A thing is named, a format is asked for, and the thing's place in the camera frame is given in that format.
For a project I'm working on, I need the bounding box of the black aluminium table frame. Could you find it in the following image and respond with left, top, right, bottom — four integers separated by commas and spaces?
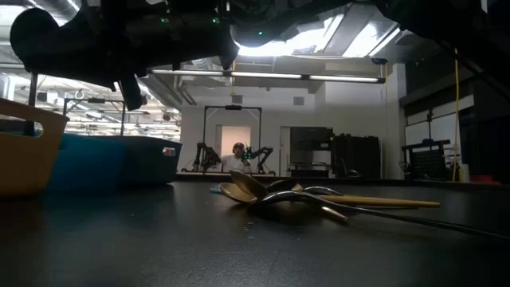
175, 175, 510, 187

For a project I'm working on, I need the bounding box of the large silver ceiling duct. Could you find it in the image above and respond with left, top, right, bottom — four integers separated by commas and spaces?
137, 73, 184, 111

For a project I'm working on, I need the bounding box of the person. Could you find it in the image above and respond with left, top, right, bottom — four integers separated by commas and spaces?
221, 142, 253, 174

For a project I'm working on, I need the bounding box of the metal shelving rack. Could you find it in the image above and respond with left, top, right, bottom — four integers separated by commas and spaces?
288, 126, 335, 179

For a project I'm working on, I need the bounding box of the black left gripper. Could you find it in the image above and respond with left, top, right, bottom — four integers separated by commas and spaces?
99, 0, 240, 112

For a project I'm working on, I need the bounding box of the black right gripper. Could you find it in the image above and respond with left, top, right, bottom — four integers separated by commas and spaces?
229, 0, 351, 48

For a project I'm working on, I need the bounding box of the dark blue plastic bin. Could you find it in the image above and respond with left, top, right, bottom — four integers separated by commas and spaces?
47, 132, 127, 193

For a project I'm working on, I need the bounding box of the long ceiling tube light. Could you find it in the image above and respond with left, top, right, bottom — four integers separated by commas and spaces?
150, 68, 386, 84

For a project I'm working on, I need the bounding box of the yellow plastic bin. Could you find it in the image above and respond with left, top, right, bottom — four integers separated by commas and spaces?
0, 97, 69, 199

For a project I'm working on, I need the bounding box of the red box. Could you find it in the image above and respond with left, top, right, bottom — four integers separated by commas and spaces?
469, 173, 497, 184

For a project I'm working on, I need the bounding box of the bright ceiling light panel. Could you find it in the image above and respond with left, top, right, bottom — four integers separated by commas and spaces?
237, 11, 399, 59

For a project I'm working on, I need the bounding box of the pile of wooden and metal utensils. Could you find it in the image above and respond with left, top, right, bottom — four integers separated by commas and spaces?
250, 190, 510, 242

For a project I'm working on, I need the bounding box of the wooden background table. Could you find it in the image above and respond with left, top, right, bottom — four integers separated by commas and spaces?
177, 170, 277, 179

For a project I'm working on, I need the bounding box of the whiteboard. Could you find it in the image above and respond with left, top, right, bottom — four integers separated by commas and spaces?
404, 112, 463, 160

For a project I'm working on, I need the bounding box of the black wire cart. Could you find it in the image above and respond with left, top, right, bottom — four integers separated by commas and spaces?
401, 138, 462, 183

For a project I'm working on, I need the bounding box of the black storage cabinet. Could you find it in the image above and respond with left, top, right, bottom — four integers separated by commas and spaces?
333, 134, 382, 179

